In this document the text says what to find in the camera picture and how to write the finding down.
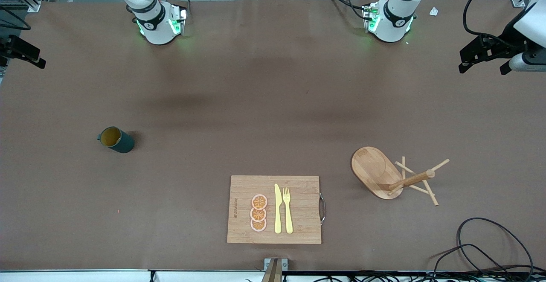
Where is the dark teal cup yellow inside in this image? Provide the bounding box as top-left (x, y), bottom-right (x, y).
top-left (97, 126), bottom-right (135, 154)

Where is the wooden cup rack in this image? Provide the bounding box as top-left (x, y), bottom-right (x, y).
top-left (351, 146), bottom-right (450, 206)

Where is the yellow plastic fork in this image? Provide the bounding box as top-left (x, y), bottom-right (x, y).
top-left (283, 187), bottom-right (294, 234)

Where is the yellow plastic knife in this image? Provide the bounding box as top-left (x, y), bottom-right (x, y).
top-left (274, 183), bottom-right (282, 234)

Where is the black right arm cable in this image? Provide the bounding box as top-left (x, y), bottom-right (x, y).
top-left (0, 7), bottom-right (32, 31)

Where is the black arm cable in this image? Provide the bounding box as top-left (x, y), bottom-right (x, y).
top-left (463, 0), bottom-right (512, 39)
top-left (0, 7), bottom-right (32, 31)

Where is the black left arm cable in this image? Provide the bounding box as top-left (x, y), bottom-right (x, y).
top-left (463, 0), bottom-right (512, 39)

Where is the black looped cable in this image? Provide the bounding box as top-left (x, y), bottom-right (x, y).
top-left (456, 217), bottom-right (534, 279)
top-left (431, 244), bottom-right (508, 280)

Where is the white table edge rail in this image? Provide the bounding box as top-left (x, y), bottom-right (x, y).
top-left (0, 269), bottom-right (265, 282)

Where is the bamboo cutting board metal handle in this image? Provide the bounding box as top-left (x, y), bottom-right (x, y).
top-left (227, 175), bottom-right (326, 244)

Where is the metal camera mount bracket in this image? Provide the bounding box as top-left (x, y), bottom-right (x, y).
top-left (264, 258), bottom-right (288, 282)

